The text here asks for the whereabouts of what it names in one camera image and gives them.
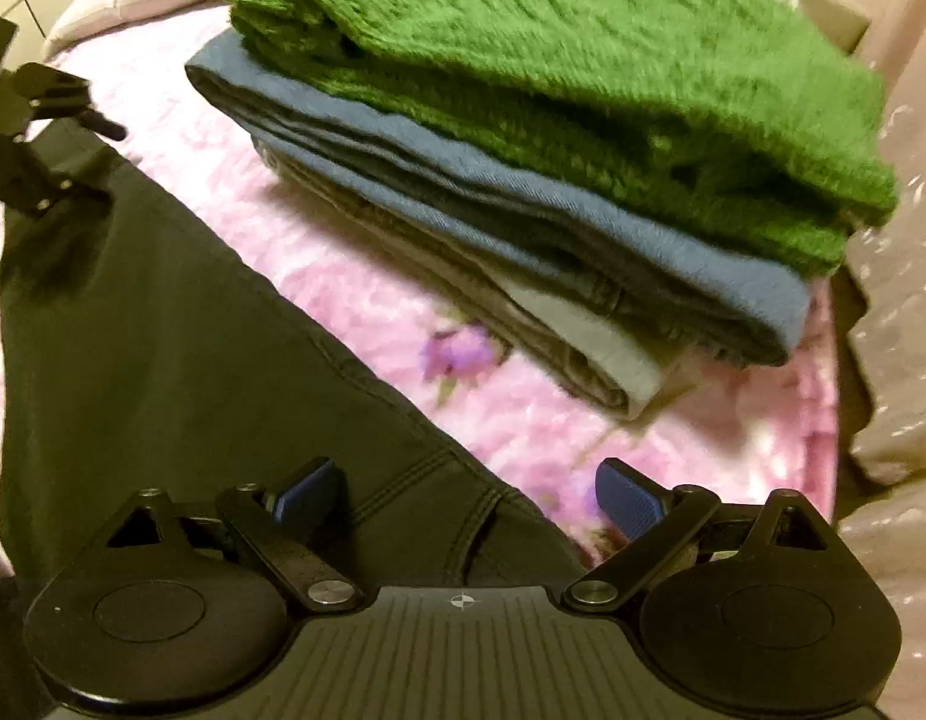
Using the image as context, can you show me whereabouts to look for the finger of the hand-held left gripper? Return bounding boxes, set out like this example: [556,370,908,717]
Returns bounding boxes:
[0,131,113,220]
[11,62,128,141]

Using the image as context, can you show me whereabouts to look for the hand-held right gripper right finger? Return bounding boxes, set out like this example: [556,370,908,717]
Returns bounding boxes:
[563,457,833,610]

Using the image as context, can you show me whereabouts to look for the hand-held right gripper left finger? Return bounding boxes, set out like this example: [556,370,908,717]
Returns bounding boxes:
[104,456,364,612]

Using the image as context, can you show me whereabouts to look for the dark olive pants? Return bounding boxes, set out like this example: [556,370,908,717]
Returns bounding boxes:
[0,120,588,616]

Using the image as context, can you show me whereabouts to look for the folded grey pants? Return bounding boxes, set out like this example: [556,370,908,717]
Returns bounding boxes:
[262,146,704,422]

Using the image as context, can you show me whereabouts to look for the pink floral blanket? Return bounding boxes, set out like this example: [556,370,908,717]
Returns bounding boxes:
[0,4,846,567]

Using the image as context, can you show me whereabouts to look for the folded blue garment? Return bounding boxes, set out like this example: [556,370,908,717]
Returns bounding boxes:
[184,34,813,368]

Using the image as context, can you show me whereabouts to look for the beige printed cloth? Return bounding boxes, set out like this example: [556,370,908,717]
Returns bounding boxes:
[834,64,926,720]

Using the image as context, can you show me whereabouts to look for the green knitted sweater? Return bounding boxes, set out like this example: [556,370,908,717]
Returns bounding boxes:
[210,0,900,278]

